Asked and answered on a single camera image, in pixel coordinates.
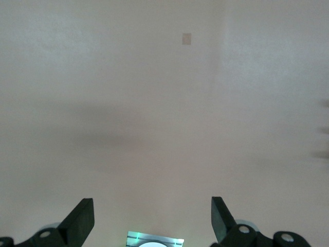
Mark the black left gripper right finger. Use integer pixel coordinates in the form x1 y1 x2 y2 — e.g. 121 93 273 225
209 197 313 247

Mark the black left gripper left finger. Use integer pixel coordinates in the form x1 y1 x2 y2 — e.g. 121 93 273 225
0 198 95 247

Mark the brown table cover sheet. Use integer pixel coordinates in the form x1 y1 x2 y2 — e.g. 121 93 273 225
0 0 329 247

